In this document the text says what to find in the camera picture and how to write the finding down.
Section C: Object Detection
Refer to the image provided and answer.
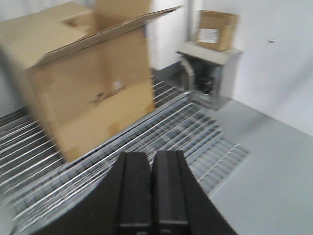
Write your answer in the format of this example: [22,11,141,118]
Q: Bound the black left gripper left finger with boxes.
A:
[35,152,152,235]

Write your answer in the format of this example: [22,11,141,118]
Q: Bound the grey metal enclosure box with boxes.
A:
[177,41,243,111]

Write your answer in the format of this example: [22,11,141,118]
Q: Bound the small cardboard box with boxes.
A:
[195,10,240,51]

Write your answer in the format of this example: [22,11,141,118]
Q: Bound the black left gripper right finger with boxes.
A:
[152,150,236,235]

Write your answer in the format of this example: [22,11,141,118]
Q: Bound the metal grate platform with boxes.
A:
[0,78,248,235]

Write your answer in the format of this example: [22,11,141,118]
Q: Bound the large open cardboard box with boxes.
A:
[0,0,177,162]

